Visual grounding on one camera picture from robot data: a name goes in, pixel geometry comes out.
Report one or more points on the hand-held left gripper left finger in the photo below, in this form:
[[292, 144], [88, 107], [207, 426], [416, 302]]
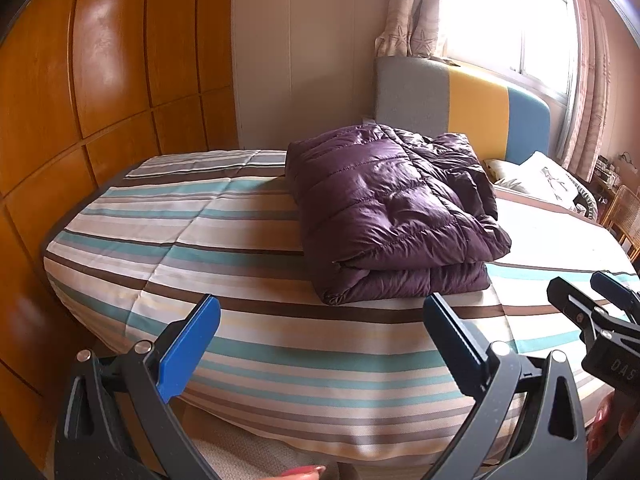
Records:
[[190, 345]]

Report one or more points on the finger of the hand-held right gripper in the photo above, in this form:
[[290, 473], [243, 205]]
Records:
[[617, 297], [575, 307]]

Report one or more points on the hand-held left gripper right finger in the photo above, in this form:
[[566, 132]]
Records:
[[457, 345]]

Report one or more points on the purple down jacket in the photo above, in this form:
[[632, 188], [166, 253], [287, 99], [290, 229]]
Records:
[[380, 210]]

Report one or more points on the person's right hand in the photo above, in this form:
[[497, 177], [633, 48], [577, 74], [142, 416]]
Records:
[[607, 425]]

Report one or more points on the person's left hand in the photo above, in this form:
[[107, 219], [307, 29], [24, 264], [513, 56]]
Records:
[[305, 471]]

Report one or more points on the wicker chair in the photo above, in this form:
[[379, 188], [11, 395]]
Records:
[[625, 215]]

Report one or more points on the striped bed cover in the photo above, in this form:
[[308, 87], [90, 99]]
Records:
[[200, 260]]

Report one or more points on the grey striped round cushion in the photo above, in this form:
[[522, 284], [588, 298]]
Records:
[[587, 202]]

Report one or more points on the cluttered side table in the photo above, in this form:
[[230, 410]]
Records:
[[610, 170]]

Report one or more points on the white printed pillow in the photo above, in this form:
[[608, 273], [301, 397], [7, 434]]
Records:
[[547, 177]]

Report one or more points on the cream pillow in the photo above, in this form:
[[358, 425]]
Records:
[[502, 175]]

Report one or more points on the pink curtain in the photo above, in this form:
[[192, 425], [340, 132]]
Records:
[[592, 85]]

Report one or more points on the grey yellow blue sofa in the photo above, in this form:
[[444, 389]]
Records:
[[415, 90]]

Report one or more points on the wooden wardrobe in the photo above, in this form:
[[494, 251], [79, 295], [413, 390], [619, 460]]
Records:
[[100, 85]]

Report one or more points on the bright window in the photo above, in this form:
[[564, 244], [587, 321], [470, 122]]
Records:
[[510, 15]]

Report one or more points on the star print curtain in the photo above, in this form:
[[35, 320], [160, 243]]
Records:
[[412, 10]]

